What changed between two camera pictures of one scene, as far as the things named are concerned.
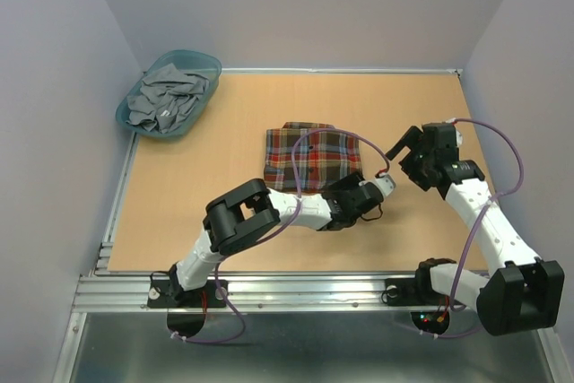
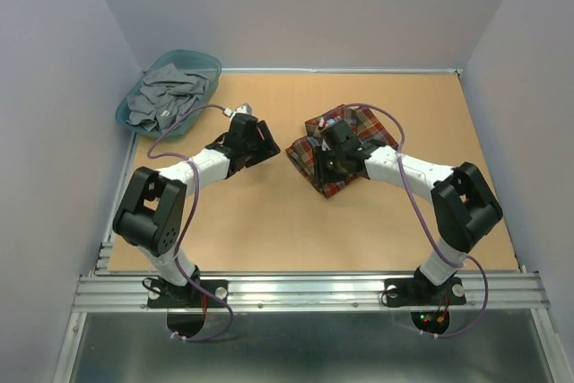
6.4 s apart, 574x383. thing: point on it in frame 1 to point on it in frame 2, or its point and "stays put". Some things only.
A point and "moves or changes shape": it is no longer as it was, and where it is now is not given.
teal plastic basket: (168, 97) stays put
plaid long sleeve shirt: (324, 160) moves or changes shape
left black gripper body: (346, 185) to (259, 149)
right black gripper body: (415, 163) to (328, 165)
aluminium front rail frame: (284, 328) stays put
